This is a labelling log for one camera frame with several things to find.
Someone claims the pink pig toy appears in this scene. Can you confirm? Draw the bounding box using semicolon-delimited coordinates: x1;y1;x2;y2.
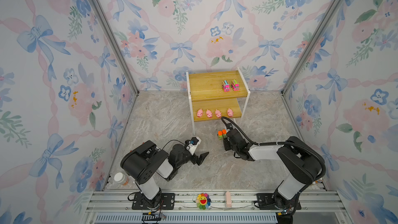
215;110;222;118
197;109;203;118
206;110;213;118
227;108;234;118

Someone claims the pink truck green top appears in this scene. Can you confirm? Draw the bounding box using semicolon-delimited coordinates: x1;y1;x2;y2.
231;79;240;91

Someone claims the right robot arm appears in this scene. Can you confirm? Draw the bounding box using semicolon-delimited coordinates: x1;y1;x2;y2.
223;129;326;211

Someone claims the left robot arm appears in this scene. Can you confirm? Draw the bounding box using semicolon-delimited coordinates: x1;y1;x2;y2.
120;136;209;202

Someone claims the colourful smiling flower plush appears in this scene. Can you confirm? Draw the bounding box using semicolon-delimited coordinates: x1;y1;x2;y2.
195;193;211;210

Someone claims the pink eraser block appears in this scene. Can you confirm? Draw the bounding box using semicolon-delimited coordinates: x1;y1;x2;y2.
225;191;232;208

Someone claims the white cap pill bottle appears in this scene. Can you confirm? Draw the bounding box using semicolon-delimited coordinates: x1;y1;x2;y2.
114;172;129;185

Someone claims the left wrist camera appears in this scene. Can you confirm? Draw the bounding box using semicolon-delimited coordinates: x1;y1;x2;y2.
185;137;202;155

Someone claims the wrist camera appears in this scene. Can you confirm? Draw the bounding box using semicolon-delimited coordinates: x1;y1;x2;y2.
185;137;202;155
226;123;234;132

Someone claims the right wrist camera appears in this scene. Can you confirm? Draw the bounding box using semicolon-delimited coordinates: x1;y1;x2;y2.
226;123;234;132

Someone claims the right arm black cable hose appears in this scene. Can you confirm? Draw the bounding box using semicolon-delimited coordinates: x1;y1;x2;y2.
220;116;326;187

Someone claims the wooden two-tier shelf white frame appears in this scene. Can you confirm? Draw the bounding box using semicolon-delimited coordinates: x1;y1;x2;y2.
186;68;250;134

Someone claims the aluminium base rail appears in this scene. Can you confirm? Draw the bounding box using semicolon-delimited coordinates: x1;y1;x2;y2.
81;190;353;224

